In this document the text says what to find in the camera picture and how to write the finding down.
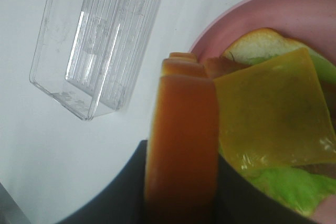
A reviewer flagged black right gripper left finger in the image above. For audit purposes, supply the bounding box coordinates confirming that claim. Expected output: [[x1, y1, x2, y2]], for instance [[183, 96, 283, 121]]
[[60, 140, 147, 223]]

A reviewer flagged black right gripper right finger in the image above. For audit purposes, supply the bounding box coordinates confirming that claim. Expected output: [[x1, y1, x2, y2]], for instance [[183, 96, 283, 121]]
[[214, 156, 314, 224]]

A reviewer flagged green lettuce leaf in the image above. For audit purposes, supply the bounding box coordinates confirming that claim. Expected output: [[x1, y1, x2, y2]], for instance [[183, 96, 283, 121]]
[[217, 48, 336, 217]]

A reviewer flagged yellow cheese slice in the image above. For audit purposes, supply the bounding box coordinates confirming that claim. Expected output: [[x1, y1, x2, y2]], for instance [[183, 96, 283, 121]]
[[214, 48, 335, 171]]

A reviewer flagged pink bacon strip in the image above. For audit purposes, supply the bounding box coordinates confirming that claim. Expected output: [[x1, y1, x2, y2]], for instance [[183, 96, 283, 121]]
[[291, 162, 335, 179]]

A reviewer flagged white bread slice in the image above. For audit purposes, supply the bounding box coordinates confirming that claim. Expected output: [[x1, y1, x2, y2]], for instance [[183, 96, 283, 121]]
[[222, 28, 309, 65]]

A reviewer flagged brown bacon strip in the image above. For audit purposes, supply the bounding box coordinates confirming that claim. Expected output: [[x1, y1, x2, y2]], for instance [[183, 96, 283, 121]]
[[203, 57, 335, 124]]

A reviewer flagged clear plastic left tray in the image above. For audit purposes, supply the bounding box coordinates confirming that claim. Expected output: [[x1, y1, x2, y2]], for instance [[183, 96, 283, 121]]
[[29, 0, 161, 121]]

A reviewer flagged pink round plate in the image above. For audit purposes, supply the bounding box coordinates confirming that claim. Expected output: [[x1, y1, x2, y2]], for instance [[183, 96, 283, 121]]
[[191, 0, 335, 223]]

